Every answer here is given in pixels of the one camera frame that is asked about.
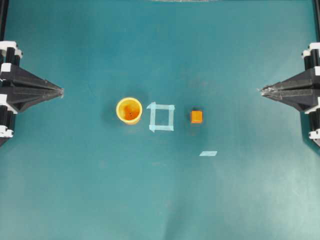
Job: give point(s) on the light blue tape strip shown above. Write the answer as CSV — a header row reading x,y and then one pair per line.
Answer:
x,y
208,154

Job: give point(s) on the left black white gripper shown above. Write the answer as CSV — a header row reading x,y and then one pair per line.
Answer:
x,y
14,100

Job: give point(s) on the teal green table mat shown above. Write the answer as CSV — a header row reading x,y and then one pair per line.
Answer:
x,y
75,171

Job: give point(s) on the small orange cube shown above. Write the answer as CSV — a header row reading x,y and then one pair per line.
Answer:
x,y
196,116

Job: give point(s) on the black frame post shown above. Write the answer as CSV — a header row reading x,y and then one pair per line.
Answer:
x,y
4,4
316,13

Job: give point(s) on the yellow orange plastic cup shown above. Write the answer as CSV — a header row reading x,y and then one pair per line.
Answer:
x,y
129,110

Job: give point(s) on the light blue tape square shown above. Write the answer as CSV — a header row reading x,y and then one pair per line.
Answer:
x,y
161,117

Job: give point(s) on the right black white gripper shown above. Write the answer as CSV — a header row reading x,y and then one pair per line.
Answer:
x,y
302,91

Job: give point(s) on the black left frame post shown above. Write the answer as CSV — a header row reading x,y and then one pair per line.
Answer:
x,y
4,4

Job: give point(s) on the black right frame post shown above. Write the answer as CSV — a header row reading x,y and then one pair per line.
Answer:
x,y
316,13

